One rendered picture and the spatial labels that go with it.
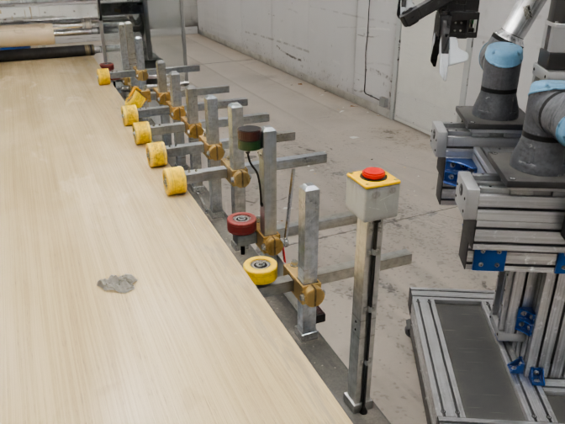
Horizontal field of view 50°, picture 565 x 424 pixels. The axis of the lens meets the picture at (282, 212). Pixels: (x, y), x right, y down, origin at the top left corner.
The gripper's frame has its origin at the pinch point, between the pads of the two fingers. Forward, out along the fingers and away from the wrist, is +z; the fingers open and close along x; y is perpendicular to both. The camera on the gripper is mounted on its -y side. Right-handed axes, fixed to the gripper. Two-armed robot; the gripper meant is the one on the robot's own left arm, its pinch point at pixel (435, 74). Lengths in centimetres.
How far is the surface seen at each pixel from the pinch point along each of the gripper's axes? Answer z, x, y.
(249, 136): 16.1, 0.8, -42.9
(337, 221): 47, 18, -20
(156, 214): 42, 8, -70
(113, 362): 42, -54, -61
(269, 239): 45, 2, -38
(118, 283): 41, -29, -69
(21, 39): 29, 208, -203
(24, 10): 13, 210, -199
